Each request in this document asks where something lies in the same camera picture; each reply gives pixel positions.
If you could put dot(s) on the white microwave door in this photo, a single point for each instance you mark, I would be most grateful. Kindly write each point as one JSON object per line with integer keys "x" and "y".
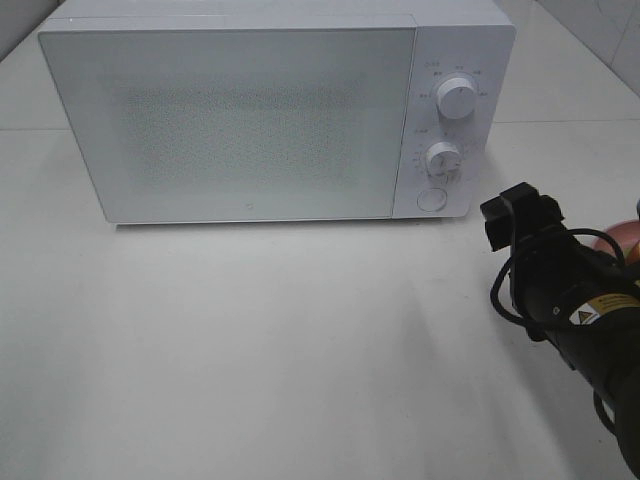
{"x": 212, "y": 126}

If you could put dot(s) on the white microwave oven body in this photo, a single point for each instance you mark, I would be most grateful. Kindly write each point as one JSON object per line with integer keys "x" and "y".
{"x": 470, "y": 37}

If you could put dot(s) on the round white door button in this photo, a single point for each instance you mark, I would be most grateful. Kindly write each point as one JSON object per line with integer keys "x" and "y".
{"x": 432, "y": 199}

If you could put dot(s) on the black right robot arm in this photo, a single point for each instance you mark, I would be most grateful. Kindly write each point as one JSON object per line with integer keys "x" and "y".
{"x": 571, "y": 288}

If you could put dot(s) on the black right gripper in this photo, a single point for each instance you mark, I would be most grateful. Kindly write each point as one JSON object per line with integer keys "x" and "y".
{"x": 539, "y": 243}

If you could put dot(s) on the pink round plate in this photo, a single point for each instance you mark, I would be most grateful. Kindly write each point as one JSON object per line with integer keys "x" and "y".
{"x": 627, "y": 235}

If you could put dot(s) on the upper white power knob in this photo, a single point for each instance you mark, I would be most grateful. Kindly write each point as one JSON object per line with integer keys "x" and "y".
{"x": 456, "y": 96}

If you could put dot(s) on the lower white timer knob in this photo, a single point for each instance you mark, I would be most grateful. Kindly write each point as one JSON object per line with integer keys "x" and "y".
{"x": 442, "y": 158}

